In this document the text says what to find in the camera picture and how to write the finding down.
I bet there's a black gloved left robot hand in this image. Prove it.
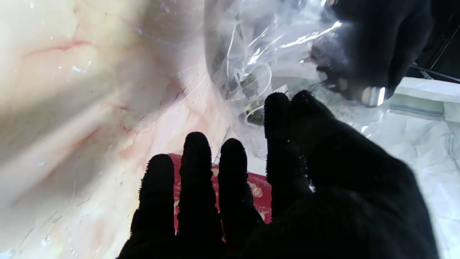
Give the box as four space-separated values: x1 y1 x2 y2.
311 0 435 106

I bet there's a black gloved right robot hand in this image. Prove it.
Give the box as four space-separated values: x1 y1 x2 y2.
117 90 439 259

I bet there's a clear plastic bag of teabags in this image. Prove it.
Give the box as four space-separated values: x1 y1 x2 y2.
205 0 396 159

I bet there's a red floral tea canister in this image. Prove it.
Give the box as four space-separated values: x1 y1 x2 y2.
169 154 272 242

